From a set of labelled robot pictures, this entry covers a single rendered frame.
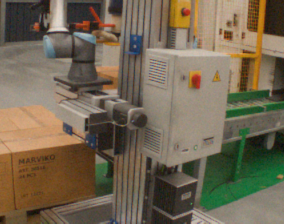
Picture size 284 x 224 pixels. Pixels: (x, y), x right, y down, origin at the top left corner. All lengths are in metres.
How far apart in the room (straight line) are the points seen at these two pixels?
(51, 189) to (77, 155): 0.29
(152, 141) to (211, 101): 0.31
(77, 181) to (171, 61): 1.31
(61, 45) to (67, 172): 0.99
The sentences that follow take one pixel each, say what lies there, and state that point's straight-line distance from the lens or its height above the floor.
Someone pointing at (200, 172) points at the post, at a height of 0.32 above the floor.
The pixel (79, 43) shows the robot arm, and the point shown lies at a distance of 1.98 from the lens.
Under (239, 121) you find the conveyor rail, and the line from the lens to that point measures 3.33.
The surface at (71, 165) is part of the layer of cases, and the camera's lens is 2.65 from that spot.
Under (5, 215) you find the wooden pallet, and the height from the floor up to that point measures 0.12.
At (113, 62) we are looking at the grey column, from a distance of 3.96.
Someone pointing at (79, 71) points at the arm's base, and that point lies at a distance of 2.00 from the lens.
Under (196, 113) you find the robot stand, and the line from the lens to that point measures 1.76.
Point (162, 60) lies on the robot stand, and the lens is 1.69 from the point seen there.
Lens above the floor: 1.42
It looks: 15 degrees down
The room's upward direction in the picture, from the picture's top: 4 degrees clockwise
